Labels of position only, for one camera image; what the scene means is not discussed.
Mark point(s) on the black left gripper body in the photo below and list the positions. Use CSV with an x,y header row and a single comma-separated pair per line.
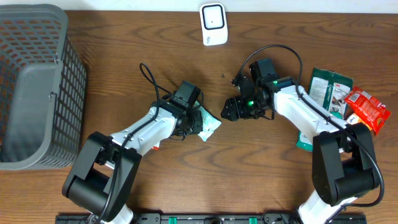
x,y
193,126

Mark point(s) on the grey plastic mesh basket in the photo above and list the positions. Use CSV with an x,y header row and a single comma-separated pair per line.
x,y
43,89

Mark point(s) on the mint green wipes pack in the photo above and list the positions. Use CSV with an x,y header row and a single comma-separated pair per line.
x,y
210,123

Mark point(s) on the green 3M wipes package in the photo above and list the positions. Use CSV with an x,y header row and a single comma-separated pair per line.
x,y
329,90

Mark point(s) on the white barcode scanner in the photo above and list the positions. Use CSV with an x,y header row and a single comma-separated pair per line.
x,y
213,24

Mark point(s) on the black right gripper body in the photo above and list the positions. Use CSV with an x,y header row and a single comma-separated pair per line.
x,y
249,107

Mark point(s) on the orange-red snack bag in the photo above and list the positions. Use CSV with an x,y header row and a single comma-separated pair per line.
x,y
373,112

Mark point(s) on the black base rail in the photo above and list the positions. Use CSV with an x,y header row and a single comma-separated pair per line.
x,y
155,218

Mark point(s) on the orange Kleenex tissue pack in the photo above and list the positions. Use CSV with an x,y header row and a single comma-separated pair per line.
x,y
355,119

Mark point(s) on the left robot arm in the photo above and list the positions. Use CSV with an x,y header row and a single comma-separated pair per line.
x,y
102,176

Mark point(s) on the red stick packet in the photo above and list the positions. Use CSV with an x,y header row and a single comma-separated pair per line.
x,y
156,146

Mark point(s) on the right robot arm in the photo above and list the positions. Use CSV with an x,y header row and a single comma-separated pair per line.
x,y
344,165

